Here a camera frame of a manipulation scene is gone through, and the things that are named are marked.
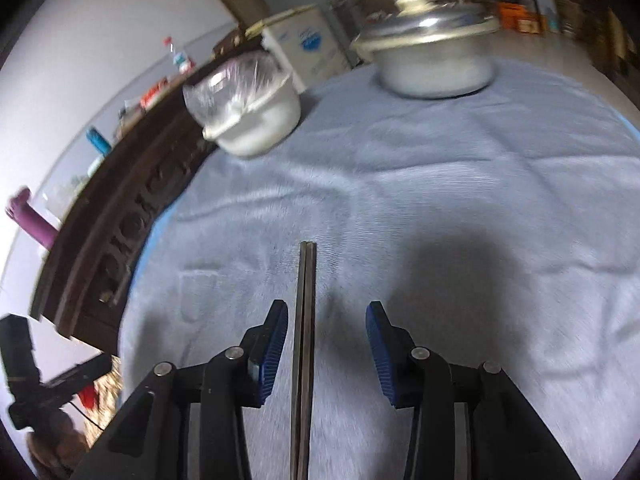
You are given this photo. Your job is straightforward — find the red-capped plastic bottle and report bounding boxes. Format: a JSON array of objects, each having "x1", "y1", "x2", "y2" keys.
[{"x1": 164, "y1": 36, "x2": 193, "y2": 75}]

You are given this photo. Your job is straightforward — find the patterned floor mat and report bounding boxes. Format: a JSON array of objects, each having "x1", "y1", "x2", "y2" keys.
[{"x1": 75, "y1": 355, "x2": 126, "y2": 446}]

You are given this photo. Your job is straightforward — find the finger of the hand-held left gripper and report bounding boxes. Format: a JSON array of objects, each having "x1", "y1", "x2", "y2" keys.
[{"x1": 45, "y1": 353, "x2": 113, "y2": 393}]

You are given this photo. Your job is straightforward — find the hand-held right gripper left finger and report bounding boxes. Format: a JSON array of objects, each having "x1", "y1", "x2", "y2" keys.
[{"x1": 75, "y1": 299, "x2": 290, "y2": 480}]

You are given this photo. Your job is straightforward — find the purple thermos bottle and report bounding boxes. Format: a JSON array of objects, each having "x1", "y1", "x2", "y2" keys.
[{"x1": 5, "y1": 186, "x2": 60, "y2": 250}]

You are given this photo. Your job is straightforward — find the brown chopstick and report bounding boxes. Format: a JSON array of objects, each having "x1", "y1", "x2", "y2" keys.
[
  {"x1": 290, "y1": 241, "x2": 308, "y2": 480},
  {"x1": 300, "y1": 241, "x2": 317, "y2": 480}
]

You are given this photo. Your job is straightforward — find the white pot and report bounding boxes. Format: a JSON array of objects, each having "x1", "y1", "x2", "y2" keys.
[{"x1": 202, "y1": 72, "x2": 302, "y2": 157}]

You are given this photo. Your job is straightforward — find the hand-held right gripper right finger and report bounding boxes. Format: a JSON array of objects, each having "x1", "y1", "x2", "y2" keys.
[{"x1": 365, "y1": 301, "x2": 583, "y2": 480}]

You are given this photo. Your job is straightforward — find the dark wooden sideboard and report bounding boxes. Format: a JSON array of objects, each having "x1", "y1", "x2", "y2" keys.
[{"x1": 30, "y1": 35, "x2": 266, "y2": 356}]

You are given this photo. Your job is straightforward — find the white chest freezer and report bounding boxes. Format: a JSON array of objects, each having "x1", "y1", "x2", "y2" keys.
[{"x1": 245, "y1": 2, "x2": 353, "y2": 93}]

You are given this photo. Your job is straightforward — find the teal bottle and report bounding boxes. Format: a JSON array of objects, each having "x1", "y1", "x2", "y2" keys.
[{"x1": 86, "y1": 127, "x2": 112, "y2": 155}]

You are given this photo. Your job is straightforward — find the metal pot lid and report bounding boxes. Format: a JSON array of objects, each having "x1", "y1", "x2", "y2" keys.
[{"x1": 350, "y1": 0, "x2": 502, "y2": 58}]

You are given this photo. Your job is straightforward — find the grey tablecloth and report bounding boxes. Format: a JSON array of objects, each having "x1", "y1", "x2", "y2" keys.
[{"x1": 117, "y1": 57, "x2": 640, "y2": 480}]

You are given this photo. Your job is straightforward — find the orange cardboard boxes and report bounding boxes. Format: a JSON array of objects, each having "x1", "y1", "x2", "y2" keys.
[{"x1": 497, "y1": 2, "x2": 546, "y2": 36}]

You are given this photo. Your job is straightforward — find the clear plastic bag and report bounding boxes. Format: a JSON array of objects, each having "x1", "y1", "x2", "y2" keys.
[{"x1": 182, "y1": 55, "x2": 293, "y2": 128}]

